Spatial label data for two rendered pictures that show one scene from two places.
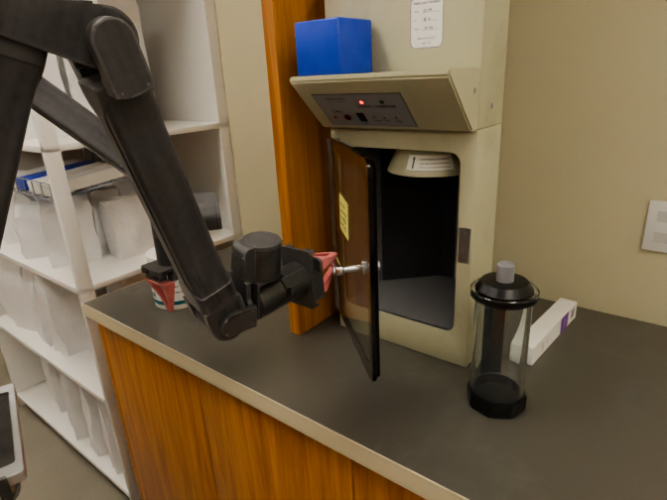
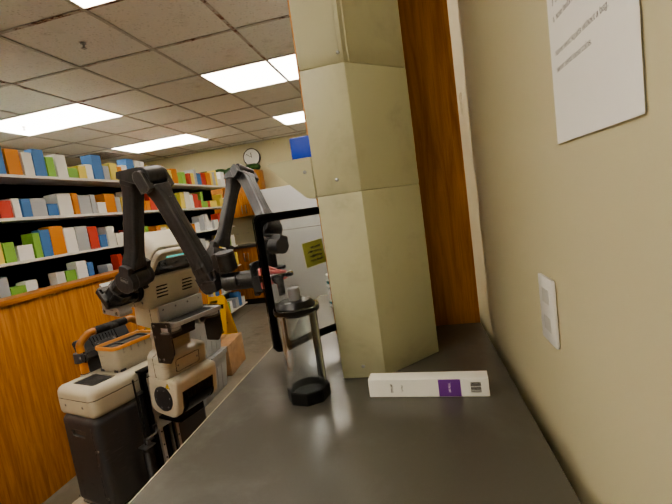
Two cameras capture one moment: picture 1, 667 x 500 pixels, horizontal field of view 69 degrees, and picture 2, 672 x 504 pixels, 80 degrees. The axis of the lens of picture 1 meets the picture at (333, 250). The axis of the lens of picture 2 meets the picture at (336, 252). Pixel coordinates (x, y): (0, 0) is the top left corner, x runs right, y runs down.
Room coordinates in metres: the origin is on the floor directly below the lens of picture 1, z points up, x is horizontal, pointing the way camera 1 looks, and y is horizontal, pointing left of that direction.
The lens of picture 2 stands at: (0.39, -1.14, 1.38)
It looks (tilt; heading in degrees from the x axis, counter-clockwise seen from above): 6 degrees down; 62
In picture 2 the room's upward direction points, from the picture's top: 8 degrees counter-clockwise
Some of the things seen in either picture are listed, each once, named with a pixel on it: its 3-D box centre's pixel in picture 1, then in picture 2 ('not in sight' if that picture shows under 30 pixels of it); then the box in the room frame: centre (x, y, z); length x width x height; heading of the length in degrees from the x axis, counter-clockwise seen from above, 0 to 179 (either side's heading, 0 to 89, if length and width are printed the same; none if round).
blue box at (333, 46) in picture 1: (333, 48); (311, 152); (0.95, -0.02, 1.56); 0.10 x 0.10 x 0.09; 51
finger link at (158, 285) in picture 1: (173, 287); not in sight; (0.86, 0.31, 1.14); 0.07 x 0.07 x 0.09; 51
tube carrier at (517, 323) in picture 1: (499, 343); (302, 349); (0.72, -0.28, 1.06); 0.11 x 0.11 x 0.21
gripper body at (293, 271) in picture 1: (290, 282); (250, 278); (0.72, 0.07, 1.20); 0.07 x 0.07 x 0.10; 50
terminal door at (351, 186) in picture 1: (351, 251); (307, 274); (0.87, -0.03, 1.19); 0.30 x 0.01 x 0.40; 10
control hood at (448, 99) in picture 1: (379, 102); (308, 182); (0.89, -0.09, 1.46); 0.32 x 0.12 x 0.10; 51
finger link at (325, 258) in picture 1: (318, 269); (272, 277); (0.78, 0.03, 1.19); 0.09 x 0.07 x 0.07; 140
